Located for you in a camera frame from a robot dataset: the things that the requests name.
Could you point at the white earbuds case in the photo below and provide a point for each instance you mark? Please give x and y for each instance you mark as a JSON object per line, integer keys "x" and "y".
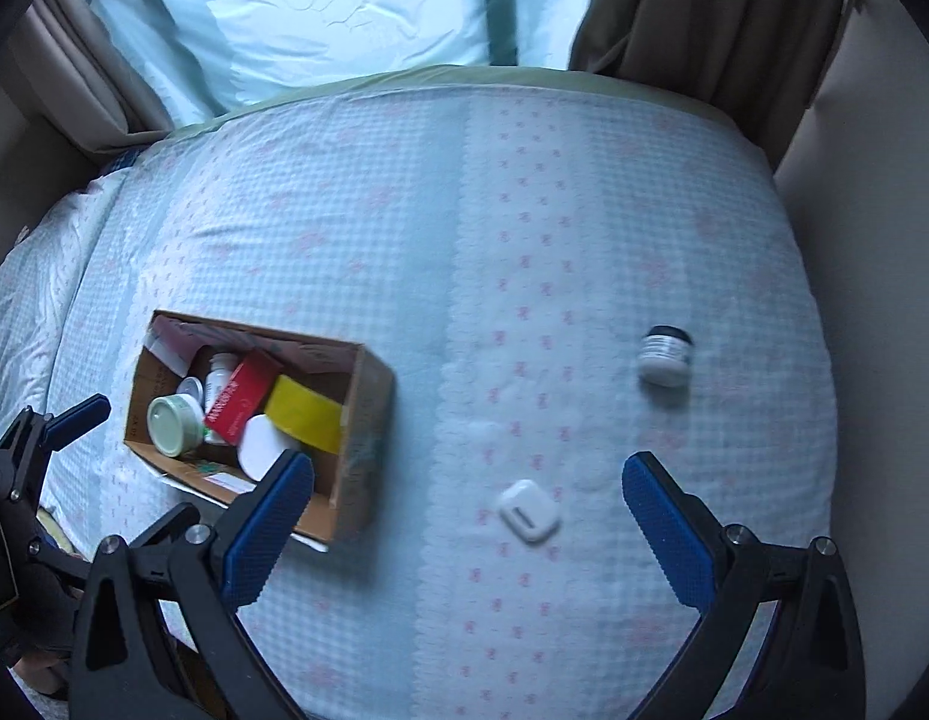
{"x": 530, "y": 510}

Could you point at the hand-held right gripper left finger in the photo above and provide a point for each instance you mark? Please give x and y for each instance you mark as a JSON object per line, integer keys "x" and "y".
{"x": 266, "y": 521}

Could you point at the light blue hanging cloth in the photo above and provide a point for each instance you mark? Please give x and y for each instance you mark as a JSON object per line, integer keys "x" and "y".
{"x": 322, "y": 7}

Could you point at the blue patterned bed sheet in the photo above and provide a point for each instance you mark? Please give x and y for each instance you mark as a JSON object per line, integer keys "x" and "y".
{"x": 509, "y": 277}

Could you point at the white pill bottle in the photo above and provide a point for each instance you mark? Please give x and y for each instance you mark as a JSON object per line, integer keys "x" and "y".
{"x": 221, "y": 379}

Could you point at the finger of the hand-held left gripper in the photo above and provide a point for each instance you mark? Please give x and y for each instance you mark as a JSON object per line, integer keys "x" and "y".
{"x": 78, "y": 414}
{"x": 59, "y": 562}

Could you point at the yellow packet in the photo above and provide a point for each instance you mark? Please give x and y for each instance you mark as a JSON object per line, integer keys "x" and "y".
{"x": 303, "y": 412}

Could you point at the dark lid white jar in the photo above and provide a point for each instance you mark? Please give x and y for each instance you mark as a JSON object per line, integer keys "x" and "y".
{"x": 665, "y": 358}

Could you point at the brown curtain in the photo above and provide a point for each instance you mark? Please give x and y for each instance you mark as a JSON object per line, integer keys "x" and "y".
{"x": 704, "y": 22}
{"x": 89, "y": 60}

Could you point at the small white round container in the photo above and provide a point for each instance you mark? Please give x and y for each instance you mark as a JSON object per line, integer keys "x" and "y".
{"x": 189, "y": 391}

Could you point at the small red box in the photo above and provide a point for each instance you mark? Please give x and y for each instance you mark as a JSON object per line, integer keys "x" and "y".
{"x": 243, "y": 397}

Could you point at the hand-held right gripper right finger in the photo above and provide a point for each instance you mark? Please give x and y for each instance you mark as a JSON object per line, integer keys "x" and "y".
{"x": 663, "y": 525}

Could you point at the cardboard box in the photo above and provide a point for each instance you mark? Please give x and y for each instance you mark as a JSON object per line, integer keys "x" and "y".
{"x": 359, "y": 435}

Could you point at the brown left curtain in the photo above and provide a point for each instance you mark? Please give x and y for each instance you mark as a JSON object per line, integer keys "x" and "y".
{"x": 89, "y": 60}

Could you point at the green lid jar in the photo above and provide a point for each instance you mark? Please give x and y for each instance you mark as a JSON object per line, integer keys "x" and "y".
{"x": 173, "y": 424}

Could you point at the brown right curtain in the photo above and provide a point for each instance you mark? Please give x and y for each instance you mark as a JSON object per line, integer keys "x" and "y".
{"x": 704, "y": 22}

